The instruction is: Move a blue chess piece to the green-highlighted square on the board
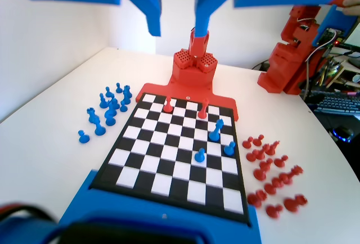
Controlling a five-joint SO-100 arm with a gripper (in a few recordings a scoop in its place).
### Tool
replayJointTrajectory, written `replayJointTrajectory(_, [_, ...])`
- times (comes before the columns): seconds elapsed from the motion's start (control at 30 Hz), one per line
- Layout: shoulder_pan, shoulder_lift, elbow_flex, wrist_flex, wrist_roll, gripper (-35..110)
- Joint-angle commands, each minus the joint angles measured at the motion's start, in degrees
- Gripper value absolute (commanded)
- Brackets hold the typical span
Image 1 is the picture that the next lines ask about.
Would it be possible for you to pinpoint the red and blue leader arm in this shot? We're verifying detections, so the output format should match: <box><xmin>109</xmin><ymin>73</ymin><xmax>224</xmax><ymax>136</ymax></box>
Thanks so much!
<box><xmin>256</xmin><ymin>0</ymin><xmax>360</xmax><ymax>96</ymax></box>

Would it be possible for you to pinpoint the tall blue chess piece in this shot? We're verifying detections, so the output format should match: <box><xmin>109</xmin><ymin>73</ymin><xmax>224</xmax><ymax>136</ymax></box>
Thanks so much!
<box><xmin>208</xmin><ymin>118</ymin><xmax>225</xmax><ymax>143</ymax></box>

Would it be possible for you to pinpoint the blue chess rook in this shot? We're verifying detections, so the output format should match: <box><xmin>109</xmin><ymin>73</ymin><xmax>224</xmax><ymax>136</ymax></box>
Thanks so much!
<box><xmin>122</xmin><ymin>84</ymin><xmax>133</xmax><ymax>105</ymax></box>
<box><xmin>86</xmin><ymin>107</ymin><xmax>100</xmax><ymax>125</ymax></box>

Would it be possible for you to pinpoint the red chess bishop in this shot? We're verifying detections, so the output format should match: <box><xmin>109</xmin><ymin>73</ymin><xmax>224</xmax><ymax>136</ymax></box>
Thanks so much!
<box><xmin>163</xmin><ymin>95</ymin><xmax>174</xmax><ymax>114</ymax></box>
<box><xmin>256</xmin><ymin>143</ymin><xmax>268</xmax><ymax>161</ymax></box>

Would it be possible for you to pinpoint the tall red chess piece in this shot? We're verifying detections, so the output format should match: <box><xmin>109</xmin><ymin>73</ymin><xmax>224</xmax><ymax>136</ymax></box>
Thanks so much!
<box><xmin>197</xmin><ymin>98</ymin><xmax>210</xmax><ymax>120</ymax></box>

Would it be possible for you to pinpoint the blue chess knight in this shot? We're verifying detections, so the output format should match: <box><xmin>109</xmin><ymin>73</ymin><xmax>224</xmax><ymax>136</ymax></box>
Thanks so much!
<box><xmin>104</xmin><ymin>106</ymin><xmax>119</xmax><ymax>127</ymax></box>

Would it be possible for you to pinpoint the blue chess bishop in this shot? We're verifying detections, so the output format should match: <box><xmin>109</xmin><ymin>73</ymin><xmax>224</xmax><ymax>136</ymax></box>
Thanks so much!
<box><xmin>94</xmin><ymin>117</ymin><xmax>107</xmax><ymax>137</ymax></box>

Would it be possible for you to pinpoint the red chess queen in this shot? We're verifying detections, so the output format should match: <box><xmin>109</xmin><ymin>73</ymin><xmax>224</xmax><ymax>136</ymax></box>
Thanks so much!
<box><xmin>277</xmin><ymin>164</ymin><xmax>305</xmax><ymax>187</ymax></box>

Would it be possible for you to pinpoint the red chess rook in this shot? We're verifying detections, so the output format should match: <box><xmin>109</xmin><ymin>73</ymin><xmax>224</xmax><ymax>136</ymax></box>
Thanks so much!
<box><xmin>247</xmin><ymin>189</ymin><xmax>268</xmax><ymax>208</ymax></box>
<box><xmin>283</xmin><ymin>194</ymin><xmax>308</xmax><ymax>213</ymax></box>

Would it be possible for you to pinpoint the black and white chessboard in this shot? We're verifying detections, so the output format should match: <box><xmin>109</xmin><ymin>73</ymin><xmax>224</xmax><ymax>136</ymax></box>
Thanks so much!
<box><xmin>89</xmin><ymin>92</ymin><xmax>251</xmax><ymax>225</ymax></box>

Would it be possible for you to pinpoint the wooden desk shelf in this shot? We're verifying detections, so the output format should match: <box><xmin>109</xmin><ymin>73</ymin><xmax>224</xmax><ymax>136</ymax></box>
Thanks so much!
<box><xmin>323</xmin><ymin>51</ymin><xmax>360</xmax><ymax>88</ymax></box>

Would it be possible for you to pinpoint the dark computer keyboard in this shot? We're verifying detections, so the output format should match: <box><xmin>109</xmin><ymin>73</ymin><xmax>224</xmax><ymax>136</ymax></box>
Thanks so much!
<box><xmin>312</xmin><ymin>94</ymin><xmax>360</xmax><ymax>117</ymax></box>

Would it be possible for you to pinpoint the black computer mouse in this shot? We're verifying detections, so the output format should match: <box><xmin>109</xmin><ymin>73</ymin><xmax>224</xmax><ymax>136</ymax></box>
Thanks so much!
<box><xmin>332</xmin><ymin>125</ymin><xmax>355</xmax><ymax>144</ymax></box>

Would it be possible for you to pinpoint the black desk cable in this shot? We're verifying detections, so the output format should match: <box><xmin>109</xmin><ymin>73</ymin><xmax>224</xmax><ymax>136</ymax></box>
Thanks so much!
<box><xmin>250</xmin><ymin>60</ymin><xmax>271</xmax><ymax>72</ymax></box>

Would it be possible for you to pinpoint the red robot base plate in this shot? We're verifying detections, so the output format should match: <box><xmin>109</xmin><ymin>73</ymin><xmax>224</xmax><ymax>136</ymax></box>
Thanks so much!
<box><xmin>136</xmin><ymin>82</ymin><xmax>240</xmax><ymax>123</ymax></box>

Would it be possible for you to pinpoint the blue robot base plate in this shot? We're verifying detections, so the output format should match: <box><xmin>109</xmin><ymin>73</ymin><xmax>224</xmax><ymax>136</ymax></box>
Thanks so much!
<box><xmin>57</xmin><ymin>168</ymin><xmax>262</xmax><ymax>244</ymax></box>

